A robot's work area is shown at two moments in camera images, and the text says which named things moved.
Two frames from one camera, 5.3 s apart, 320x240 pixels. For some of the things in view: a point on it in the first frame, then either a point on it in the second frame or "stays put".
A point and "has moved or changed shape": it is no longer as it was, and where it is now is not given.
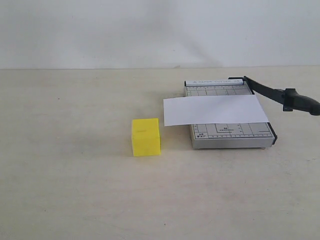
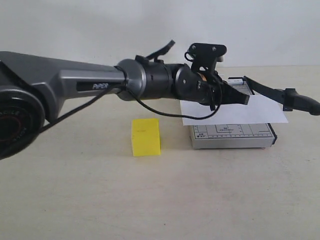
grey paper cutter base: x=253 y=135 stays put
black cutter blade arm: x=288 y=97 stays put
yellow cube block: x=146 y=137 stays put
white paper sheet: x=213 y=110 has moved or changed shape
